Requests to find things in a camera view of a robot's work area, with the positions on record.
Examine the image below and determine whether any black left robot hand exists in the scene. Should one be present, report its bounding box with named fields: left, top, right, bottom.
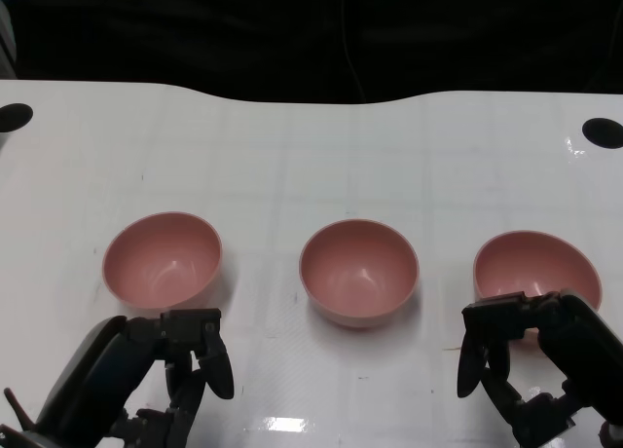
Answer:
left=28, top=309, right=236, bottom=448

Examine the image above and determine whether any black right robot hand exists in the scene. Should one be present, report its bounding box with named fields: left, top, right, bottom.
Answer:
left=457, top=287, right=623, bottom=448

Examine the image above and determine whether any pink plastic bowl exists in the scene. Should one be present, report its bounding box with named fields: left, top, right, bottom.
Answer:
left=298, top=218, right=421, bottom=329
left=472, top=230, right=604, bottom=345
left=101, top=211, right=224, bottom=309

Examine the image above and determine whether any black table grommet hole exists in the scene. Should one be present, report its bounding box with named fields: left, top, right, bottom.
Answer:
left=581, top=117, right=623, bottom=150
left=0, top=103, right=34, bottom=133

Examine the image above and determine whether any dark reddish arm cable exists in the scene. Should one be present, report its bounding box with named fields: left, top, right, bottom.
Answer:
left=3, top=388, right=38, bottom=432

